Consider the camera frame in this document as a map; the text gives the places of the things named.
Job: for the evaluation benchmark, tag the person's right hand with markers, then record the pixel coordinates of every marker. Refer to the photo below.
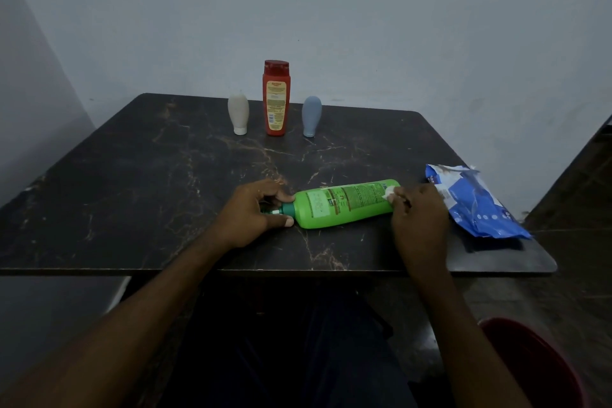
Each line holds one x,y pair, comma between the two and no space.
418,226

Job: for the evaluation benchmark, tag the person's left hand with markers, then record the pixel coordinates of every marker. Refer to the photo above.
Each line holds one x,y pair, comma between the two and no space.
244,216

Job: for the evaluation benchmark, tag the person's left thumb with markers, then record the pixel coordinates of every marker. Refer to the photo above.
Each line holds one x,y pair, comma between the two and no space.
279,221

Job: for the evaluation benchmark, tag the person's right fingers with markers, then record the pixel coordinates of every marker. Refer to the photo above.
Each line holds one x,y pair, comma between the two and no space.
399,197

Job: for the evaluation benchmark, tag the white wipe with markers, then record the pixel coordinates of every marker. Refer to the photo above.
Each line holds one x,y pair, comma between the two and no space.
389,192

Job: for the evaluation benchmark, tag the green plastic bottle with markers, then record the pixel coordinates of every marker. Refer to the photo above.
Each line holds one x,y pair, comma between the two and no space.
339,204

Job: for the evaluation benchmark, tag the person's left forearm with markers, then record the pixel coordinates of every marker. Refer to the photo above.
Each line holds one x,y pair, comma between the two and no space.
119,326

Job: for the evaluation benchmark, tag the person's right forearm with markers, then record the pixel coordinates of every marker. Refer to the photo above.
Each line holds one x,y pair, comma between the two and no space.
459,340

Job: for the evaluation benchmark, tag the blue wipes packet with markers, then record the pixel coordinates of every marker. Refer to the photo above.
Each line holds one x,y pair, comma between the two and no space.
473,202

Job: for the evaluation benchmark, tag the grey-blue squeeze bottle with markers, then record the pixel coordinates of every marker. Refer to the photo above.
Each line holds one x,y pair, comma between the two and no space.
311,116

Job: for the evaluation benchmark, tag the white squeeze bottle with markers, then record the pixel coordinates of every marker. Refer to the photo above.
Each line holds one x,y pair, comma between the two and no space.
238,114

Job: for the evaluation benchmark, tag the red plastic bottle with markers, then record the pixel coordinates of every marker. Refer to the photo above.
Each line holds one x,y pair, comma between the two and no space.
276,98

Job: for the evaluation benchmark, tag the person's dark trousers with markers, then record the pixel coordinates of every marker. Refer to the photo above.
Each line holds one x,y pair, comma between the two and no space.
287,350

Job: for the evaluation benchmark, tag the red bucket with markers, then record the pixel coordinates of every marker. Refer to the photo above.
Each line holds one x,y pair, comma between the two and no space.
530,364

